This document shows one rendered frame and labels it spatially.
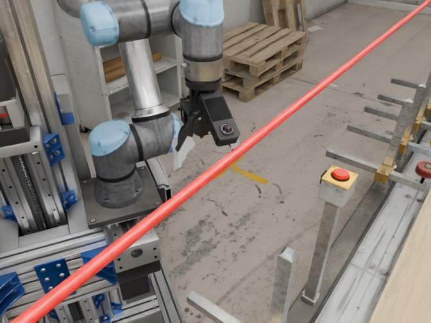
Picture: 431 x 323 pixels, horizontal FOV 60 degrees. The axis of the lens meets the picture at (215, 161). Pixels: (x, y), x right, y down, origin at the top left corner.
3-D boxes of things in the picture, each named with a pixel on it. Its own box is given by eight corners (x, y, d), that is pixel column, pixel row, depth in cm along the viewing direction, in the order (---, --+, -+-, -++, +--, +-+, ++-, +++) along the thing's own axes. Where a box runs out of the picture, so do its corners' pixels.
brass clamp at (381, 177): (372, 179, 165) (374, 170, 162) (381, 165, 174) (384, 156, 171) (386, 185, 162) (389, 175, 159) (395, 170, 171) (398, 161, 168)
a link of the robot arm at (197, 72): (229, 59, 69) (186, 65, 66) (229, 82, 72) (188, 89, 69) (213, 46, 75) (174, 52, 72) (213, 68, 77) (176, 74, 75)
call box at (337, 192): (316, 200, 100) (321, 177, 95) (327, 186, 104) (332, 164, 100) (342, 211, 96) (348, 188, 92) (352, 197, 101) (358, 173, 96)
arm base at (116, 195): (92, 184, 122) (86, 159, 116) (138, 173, 127) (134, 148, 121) (99, 213, 111) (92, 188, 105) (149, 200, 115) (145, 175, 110)
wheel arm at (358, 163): (324, 157, 179) (326, 150, 176) (327, 154, 181) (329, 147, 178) (422, 193, 157) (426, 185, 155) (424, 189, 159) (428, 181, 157)
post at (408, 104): (374, 192, 176) (404, 98, 148) (376, 188, 178) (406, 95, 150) (381, 195, 174) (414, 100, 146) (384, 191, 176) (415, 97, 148)
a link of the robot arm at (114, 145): (90, 162, 115) (80, 124, 107) (132, 150, 120) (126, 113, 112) (101, 184, 106) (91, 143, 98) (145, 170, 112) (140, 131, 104)
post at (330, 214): (301, 299, 126) (323, 197, 100) (307, 289, 129) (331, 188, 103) (313, 307, 124) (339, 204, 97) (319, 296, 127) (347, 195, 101)
